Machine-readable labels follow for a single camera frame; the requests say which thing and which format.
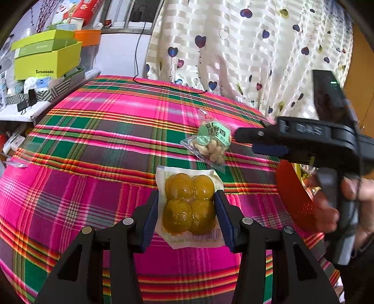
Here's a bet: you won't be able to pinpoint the clear storage bin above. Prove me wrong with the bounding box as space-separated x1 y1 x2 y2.
79 44 101 72

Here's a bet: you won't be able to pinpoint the window frame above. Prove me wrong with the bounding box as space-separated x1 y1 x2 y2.
99 0 164 34

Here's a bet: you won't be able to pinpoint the person's right hand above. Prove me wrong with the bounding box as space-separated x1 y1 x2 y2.
307 172 374 234

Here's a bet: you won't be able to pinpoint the black cable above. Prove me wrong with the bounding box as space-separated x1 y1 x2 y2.
133 18 208 94

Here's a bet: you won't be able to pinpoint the pink plaid blanket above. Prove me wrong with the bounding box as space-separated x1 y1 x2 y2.
0 74 342 304

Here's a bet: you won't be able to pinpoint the green label nut packet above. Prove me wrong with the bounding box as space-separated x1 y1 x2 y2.
180 109 233 173

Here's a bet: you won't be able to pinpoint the pink blossom branches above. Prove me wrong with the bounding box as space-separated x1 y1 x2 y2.
29 0 53 33

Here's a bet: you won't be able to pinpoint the white packet of yellow balls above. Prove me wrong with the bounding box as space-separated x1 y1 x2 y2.
155 166 225 250

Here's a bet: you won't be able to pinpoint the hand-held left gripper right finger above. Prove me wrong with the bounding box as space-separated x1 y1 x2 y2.
215 190 341 304

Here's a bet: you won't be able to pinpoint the black binder clip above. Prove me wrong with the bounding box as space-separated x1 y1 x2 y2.
17 89 38 114

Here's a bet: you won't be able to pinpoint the orange box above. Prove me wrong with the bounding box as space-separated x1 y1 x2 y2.
74 29 101 47

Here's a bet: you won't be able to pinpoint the colourful picture bag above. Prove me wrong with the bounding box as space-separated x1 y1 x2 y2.
51 0 79 24

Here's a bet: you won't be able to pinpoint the red plastic basin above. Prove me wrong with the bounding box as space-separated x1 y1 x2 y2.
276 160 325 233

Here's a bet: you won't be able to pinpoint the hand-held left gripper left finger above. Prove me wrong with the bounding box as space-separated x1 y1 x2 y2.
34 190 160 304

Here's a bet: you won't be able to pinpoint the flat green box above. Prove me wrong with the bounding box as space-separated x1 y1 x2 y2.
11 29 78 57

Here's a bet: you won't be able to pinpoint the deep green box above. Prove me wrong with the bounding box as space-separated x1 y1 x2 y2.
14 42 83 81

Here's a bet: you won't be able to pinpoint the heart print curtain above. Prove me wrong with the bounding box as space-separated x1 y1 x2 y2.
144 0 354 123

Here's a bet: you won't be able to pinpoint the striped cardboard box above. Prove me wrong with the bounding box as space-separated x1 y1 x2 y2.
7 67 85 103

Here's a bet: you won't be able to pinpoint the clear plastic wrapper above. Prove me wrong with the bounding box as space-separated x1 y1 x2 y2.
4 159 30 168

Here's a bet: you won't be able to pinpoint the red plastic package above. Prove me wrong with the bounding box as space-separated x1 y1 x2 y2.
70 0 106 22

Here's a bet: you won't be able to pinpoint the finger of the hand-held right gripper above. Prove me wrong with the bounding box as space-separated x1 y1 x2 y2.
234 120 282 145
252 143 315 166

